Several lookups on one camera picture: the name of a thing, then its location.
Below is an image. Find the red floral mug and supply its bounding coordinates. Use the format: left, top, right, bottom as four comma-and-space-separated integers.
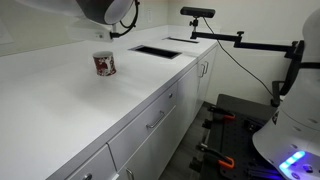
92, 50, 117, 77

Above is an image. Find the white base cabinet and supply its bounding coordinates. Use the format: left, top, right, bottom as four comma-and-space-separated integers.
46, 44, 220, 180

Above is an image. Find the black counter cutout slot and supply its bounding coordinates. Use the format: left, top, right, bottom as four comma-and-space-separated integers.
127, 44, 183, 61

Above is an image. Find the black breadboard robot table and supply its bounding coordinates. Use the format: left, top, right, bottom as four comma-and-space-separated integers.
198, 93, 288, 180

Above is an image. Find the silver drawer handle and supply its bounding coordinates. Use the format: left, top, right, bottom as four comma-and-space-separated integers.
145, 110, 166, 130

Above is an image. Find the orange handled bar clamp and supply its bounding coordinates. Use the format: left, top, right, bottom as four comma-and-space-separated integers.
207, 105, 237, 122
195, 142, 236, 170

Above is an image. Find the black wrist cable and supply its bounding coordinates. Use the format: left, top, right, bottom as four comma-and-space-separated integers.
110, 0, 141, 39

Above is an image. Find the black camera cable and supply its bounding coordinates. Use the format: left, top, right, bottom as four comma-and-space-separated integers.
202, 16, 276, 98

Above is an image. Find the black stereo camera bar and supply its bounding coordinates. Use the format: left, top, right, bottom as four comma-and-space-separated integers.
179, 6, 217, 19

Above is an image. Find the dark table bracket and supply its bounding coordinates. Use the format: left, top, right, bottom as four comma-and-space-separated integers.
244, 117, 266, 133

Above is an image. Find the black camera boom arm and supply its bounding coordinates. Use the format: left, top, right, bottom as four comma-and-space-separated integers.
189, 17, 305, 108

